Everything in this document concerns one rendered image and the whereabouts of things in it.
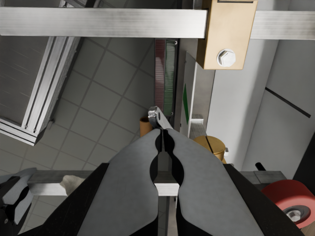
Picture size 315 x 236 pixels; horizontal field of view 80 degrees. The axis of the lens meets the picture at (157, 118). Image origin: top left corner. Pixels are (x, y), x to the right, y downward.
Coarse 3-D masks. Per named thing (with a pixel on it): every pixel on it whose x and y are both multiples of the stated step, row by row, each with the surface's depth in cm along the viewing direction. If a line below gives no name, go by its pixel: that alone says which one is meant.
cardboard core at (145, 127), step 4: (140, 120) 117; (144, 120) 122; (148, 120) 122; (140, 124) 118; (144, 124) 116; (148, 124) 116; (140, 128) 120; (144, 128) 117; (148, 128) 118; (140, 132) 121; (144, 132) 119; (148, 132) 119; (140, 136) 123
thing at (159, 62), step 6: (156, 42) 36; (162, 42) 36; (156, 48) 36; (162, 48) 36; (156, 54) 37; (162, 54) 37; (156, 60) 37; (162, 60) 37; (156, 66) 38; (162, 66) 38; (156, 72) 38; (162, 72) 38; (156, 78) 39; (162, 78) 39; (156, 84) 40; (162, 84) 40; (156, 90) 40; (162, 90) 40; (156, 96) 41; (162, 96) 41; (156, 102) 42; (162, 102) 42; (162, 108) 42
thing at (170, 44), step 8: (168, 40) 36; (168, 48) 36; (168, 56) 37; (168, 64) 38; (168, 72) 38; (168, 80) 39; (168, 88) 40; (168, 96) 41; (168, 104) 42; (168, 112) 43
